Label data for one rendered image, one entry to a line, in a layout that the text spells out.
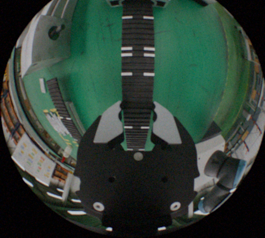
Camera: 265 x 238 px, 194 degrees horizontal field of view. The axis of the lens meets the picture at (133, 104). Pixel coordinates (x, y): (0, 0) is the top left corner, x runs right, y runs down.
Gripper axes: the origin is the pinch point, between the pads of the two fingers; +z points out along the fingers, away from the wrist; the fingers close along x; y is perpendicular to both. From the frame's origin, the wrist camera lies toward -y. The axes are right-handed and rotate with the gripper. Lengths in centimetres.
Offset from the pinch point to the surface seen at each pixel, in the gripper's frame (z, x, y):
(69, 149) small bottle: 0.8, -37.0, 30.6
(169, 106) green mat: 3.2, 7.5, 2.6
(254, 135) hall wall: -87, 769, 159
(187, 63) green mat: 3.2, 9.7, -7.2
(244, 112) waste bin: 66, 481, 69
